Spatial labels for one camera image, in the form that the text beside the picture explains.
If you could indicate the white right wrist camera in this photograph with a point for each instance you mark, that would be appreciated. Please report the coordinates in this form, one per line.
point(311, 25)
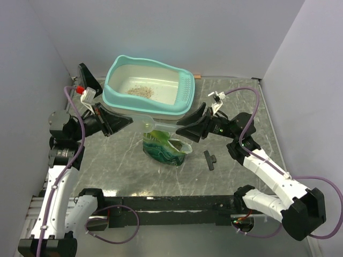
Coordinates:
point(218, 97)

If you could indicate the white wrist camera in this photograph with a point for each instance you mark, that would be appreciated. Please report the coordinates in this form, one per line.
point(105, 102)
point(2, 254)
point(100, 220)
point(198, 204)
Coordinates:
point(218, 97)
point(86, 95)

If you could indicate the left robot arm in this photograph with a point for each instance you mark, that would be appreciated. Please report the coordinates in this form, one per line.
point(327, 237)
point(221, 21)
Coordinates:
point(56, 231)

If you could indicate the green litter bag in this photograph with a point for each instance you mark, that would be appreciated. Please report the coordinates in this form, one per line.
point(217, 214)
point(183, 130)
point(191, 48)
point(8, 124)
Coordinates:
point(160, 146)

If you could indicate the black bag clip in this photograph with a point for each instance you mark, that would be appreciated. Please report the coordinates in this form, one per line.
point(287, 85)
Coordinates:
point(210, 159)

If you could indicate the clear plastic scoop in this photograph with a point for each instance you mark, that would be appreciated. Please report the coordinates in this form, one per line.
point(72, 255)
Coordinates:
point(146, 124)

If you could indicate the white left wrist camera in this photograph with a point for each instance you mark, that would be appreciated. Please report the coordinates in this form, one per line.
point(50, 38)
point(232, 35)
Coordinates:
point(86, 95)

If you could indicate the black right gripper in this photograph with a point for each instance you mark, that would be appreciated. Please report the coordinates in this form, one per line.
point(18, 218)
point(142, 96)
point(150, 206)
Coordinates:
point(194, 131)

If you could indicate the pile of beige litter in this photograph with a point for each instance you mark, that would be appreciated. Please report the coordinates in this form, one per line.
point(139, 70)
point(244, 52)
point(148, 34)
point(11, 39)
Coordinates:
point(142, 91)

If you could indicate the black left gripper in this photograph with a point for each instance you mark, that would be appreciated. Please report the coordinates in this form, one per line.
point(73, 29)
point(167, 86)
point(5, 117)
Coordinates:
point(114, 121)

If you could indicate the teal and white litter box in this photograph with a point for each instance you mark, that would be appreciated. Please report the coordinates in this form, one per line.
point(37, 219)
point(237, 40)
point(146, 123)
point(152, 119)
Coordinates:
point(174, 88)

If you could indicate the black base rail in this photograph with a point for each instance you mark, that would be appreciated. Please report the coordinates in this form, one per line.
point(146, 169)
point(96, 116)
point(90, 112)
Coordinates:
point(124, 211)

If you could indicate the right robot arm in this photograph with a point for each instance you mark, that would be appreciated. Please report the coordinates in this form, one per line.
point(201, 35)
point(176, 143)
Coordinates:
point(299, 209)

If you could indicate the black triangular stand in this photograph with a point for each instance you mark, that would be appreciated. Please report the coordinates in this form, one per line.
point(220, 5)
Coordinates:
point(87, 80)

